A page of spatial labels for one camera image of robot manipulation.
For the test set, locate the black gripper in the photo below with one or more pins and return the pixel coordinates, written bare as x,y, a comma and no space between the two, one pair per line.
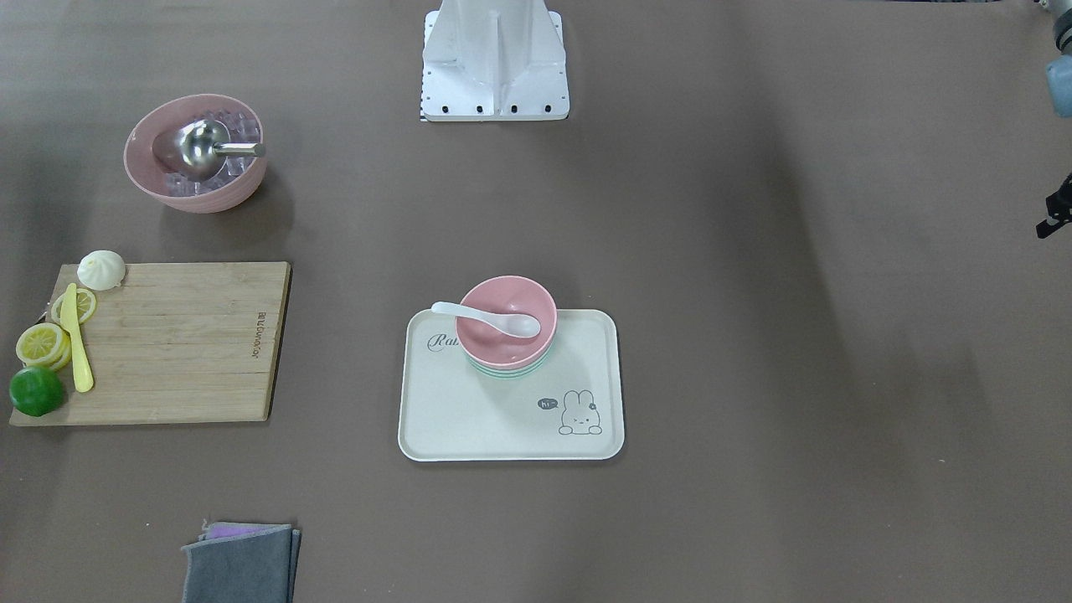
1059,211

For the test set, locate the white ceramic spoon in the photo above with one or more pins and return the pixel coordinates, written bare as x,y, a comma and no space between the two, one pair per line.
513,325

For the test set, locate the small pink bowl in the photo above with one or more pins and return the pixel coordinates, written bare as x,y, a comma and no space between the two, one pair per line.
507,295

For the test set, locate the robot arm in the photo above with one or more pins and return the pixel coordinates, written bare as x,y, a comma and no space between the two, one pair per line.
1058,73

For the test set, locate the large pink bowl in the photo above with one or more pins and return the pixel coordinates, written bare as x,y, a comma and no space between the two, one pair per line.
234,182

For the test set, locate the yellow plastic spoon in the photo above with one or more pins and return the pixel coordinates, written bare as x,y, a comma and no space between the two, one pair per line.
83,377

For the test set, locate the white rectangular tray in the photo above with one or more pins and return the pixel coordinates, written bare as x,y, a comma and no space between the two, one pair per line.
568,408

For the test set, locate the stacked green bowls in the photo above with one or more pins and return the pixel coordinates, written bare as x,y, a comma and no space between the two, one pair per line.
499,373

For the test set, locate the metal scoop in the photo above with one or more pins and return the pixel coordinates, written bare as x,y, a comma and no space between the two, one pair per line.
199,150

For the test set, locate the wooden cutting board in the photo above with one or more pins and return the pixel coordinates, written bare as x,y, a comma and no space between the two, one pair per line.
180,343

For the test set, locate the grey folded cloth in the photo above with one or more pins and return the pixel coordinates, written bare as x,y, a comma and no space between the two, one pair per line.
242,562

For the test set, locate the lemon slice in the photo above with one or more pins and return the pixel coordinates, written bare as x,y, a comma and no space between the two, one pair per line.
86,304
39,344
63,359

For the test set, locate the green lime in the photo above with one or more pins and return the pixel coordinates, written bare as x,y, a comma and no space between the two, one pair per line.
36,391

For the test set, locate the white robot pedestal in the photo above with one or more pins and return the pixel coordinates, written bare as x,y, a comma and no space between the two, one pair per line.
494,61

